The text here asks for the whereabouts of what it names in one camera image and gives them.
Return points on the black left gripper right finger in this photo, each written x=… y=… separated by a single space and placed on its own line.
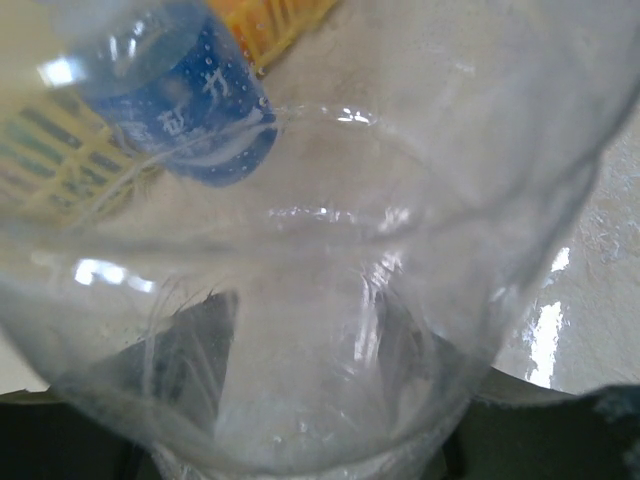
x=489 y=425

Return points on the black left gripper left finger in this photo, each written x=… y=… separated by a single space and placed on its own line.
x=186 y=375

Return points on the clear plastic bottle large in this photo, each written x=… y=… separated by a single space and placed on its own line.
x=434 y=151

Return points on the blue label Pocari bottle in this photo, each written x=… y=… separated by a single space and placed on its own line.
x=171 y=78

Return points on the yellow plastic shopping basket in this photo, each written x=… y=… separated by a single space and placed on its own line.
x=60 y=161

